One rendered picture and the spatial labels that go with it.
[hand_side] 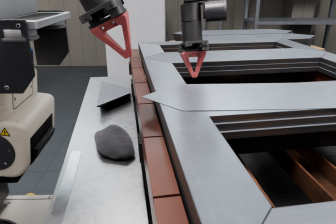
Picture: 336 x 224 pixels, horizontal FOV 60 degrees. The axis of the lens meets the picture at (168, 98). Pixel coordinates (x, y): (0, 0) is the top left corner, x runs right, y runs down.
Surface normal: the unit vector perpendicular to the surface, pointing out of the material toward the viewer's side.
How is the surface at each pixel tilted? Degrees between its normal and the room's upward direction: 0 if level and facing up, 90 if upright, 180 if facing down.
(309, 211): 0
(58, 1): 90
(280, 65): 90
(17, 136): 90
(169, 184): 0
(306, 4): 90
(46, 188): 0
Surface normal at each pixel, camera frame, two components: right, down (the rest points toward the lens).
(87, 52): 0.03, 0.36
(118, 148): 0.00, -0.88
